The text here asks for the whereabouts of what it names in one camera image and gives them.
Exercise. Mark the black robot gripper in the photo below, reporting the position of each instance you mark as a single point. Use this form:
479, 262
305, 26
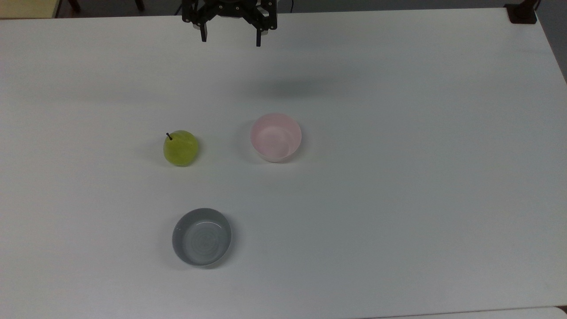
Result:
230, 9

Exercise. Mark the green pear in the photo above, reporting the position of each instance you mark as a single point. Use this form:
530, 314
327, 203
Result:
180, 149

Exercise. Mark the pink bowl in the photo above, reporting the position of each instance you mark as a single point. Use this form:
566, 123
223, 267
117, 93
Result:
275, 138

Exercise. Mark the grey bowl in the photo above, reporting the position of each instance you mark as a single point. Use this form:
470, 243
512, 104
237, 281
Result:
201, 239

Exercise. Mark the dark furniture leg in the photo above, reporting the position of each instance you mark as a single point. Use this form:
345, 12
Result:
139, 4
74, 4

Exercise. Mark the yellow wooden board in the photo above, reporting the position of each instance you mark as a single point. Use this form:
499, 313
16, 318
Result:
26, 8

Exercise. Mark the black clamp base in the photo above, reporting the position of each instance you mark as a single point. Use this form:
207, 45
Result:
522, 13

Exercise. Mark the white adjoining table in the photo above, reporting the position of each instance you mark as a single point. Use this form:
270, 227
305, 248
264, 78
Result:
487, 313

